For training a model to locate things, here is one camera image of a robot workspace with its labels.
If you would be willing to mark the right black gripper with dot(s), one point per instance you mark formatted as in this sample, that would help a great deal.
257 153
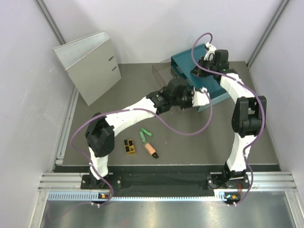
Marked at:
197 72

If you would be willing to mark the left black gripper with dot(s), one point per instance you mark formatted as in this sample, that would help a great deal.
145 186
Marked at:
189 104

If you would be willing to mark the clear acrylic drawer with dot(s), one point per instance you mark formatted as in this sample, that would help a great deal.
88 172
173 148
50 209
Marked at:
162 72

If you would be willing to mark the teal drawer cabinet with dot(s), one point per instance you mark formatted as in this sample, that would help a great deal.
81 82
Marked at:
182 65

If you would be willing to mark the peach bottle black cap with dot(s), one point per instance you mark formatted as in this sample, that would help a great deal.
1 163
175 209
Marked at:
148 147

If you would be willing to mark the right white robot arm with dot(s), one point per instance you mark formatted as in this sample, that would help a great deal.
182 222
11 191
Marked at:
249 116

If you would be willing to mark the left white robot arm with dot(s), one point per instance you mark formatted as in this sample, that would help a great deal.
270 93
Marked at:
101 133

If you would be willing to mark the gold makeup palette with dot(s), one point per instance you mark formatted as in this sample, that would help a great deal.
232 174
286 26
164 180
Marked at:
129 146

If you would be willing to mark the green tube upper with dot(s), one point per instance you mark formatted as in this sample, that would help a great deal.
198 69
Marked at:
146 132

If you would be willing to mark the green tube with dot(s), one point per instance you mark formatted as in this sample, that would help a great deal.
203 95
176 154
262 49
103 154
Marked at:
146 132
143 137

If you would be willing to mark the green tube lower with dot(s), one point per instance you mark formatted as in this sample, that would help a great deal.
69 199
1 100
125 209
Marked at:
143 137

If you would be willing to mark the grey lever arch binder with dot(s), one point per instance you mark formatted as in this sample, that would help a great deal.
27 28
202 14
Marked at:
91 65

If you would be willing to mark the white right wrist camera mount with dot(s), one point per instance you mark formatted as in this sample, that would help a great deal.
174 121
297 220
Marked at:
210 51

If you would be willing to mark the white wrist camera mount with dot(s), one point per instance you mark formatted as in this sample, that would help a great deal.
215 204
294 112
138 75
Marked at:
210 51
200 97

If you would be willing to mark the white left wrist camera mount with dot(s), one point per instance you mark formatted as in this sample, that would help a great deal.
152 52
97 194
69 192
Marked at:
200 97

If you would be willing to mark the black mounting base plate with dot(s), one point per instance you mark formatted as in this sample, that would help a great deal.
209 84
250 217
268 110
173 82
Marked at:
197 180

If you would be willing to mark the grey slotted cable duct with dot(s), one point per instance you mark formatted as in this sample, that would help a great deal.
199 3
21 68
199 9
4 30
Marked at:
101 196

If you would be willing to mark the aluminium frame rail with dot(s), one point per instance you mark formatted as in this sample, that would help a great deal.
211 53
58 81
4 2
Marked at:
262 181

